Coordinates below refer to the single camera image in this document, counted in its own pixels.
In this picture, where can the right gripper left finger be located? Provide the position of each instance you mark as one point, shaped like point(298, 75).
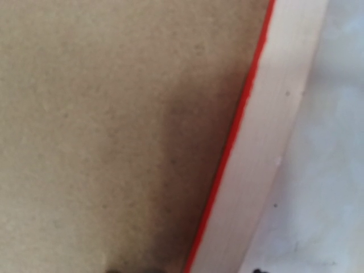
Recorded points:
point(113, 271)

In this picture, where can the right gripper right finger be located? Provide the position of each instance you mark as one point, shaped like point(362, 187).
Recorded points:
point(259, 270)

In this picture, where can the brown cardboard backing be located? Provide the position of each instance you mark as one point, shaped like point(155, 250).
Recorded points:
point(114, 115)

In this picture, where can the red wooden picture frame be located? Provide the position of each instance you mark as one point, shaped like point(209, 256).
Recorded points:
point(258, 137)

